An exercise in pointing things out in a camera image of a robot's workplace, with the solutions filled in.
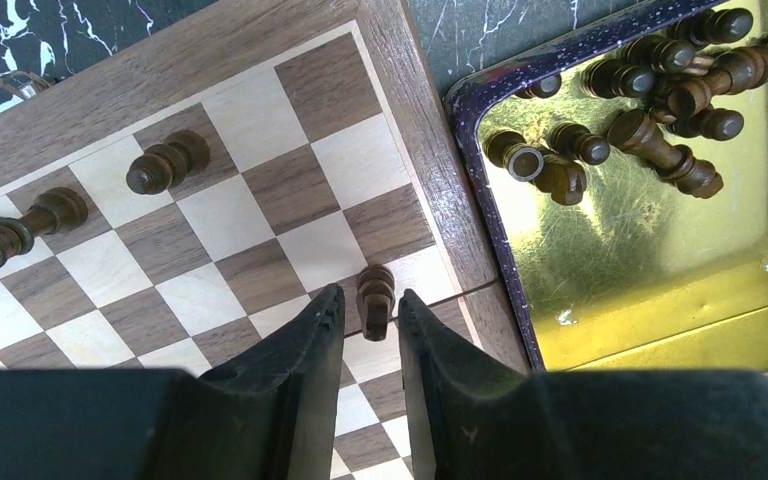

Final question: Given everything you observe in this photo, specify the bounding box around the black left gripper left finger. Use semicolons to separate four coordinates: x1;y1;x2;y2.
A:
152;284;345;479

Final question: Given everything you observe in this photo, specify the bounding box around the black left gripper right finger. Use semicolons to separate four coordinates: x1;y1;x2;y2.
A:
398;290;623;479

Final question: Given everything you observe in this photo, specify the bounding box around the dark knight chess piece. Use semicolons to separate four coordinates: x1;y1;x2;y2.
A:
356;265;395;342

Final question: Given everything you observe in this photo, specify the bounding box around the wooden chess board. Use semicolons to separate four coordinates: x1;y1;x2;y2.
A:
0;1;528;479

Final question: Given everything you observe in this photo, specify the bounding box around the gold tin with dark pieces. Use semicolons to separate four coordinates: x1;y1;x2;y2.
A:
445;1;768;376

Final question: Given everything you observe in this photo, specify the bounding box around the metal board clasp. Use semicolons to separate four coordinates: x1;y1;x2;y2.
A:
0;70;54;100

